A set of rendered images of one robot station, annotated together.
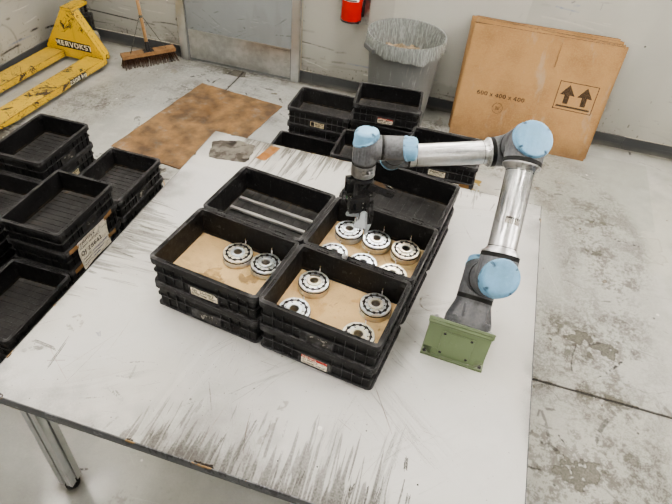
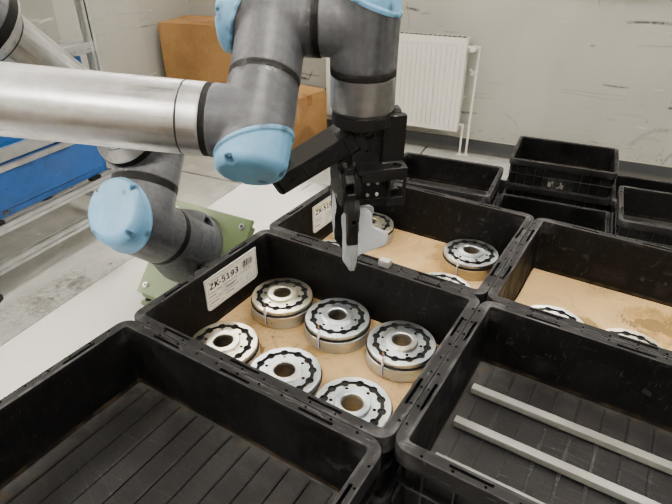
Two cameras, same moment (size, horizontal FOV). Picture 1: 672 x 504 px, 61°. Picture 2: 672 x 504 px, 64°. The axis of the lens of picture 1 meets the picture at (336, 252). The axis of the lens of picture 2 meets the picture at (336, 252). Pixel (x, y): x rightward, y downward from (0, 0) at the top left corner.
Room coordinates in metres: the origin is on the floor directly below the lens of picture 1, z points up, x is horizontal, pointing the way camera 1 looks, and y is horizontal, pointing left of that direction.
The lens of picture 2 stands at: (2.09, 0.03, 1.38)
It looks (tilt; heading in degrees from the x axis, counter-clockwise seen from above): 31 degrees down; 192
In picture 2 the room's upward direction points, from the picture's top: straight up
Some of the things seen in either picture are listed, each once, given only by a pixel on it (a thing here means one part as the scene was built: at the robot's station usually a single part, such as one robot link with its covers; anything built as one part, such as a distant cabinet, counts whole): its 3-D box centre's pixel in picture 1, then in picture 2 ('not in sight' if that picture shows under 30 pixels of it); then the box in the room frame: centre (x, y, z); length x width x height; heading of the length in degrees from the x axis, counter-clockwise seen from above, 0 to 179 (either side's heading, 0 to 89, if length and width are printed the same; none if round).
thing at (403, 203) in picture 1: (398, 203); (151, 500); (1.79, -0.22, 0.87); 0.40 x 0.30 x 0.11; 70
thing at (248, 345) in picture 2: (405, 249); (223, 344); (1.53, -0.25, 0.86); 0.10 x 0.10 x 0.01
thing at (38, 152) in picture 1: (51, 173); not in sight; (2.41, 1.54, 0.37); 0.40 x 0.30 x 0.45; 167
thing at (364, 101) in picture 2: (363, 169); (361, 92); (1.47, -0.06, 1.22); 0.08 x 0.08 x 0.05
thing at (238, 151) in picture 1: (230, 149); not in sight; (2.30, 0.55, 0.71); 0.22 x 0.19 x 0.01; 77
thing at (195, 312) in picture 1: (229, 285); not in sight; (1.37, 0.36, 0.76); 0.40 x 0.30 x 0.12; 70
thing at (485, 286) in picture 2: (336, 293); (403, 226); (1.23, -0.02, 0.92); 0.40 x 0.30 x 0.02; 70
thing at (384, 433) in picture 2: (372, 238); (310, 313); (1.51, -0.12, 0.92); 0.40 x 0.30 x 0.02; 70
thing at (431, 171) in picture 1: (436, 180); not in sight; (2.70, -0.53, 0.37); 0.40 x 0.30 x 0.45; 77
